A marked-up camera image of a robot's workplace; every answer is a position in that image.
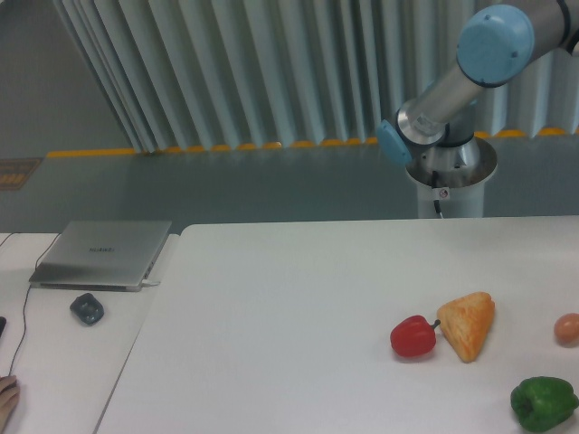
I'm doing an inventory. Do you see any person's hand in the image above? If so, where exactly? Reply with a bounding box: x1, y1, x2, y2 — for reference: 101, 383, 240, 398
0, 376, 20, 429

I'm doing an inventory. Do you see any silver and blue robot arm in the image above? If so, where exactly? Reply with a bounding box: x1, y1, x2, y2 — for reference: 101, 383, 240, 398
376, 1, 578, 165

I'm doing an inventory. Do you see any red bell pepper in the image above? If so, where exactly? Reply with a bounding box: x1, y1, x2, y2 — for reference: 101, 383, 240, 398
390, 316, 441, 358

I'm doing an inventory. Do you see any green bell pepper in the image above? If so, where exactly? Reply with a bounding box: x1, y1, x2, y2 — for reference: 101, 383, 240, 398
510, 376, 578, 433

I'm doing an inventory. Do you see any black device at edge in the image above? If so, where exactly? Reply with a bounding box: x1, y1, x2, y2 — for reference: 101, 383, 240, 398
0, 316, 7, 337

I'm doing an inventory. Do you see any silver closed laptop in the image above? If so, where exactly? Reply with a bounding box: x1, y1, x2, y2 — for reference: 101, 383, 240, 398
29, 221, 171, 291

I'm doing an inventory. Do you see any white USB plug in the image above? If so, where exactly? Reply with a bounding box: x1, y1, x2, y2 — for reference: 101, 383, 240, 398
141, 279, 160, 288

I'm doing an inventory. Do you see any white pleated curtain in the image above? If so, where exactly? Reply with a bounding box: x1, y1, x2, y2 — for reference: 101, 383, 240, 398
52, 0, 579, 153

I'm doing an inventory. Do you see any orange triangular bread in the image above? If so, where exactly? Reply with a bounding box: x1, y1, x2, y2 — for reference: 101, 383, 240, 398
437, 291, 495, 363

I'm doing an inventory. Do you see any brown egg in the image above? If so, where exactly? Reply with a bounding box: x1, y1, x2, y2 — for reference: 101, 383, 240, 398
554, 313, 579, 345

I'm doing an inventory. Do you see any black mouse cable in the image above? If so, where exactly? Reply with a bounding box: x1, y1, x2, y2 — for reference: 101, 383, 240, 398
0, 232, 64, 379

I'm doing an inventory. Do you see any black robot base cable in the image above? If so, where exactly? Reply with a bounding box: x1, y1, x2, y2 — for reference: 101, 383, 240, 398
431, 169, 445, 220

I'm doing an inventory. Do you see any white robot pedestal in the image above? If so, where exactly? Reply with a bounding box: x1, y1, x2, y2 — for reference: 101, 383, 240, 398
406, 137, 498, 219

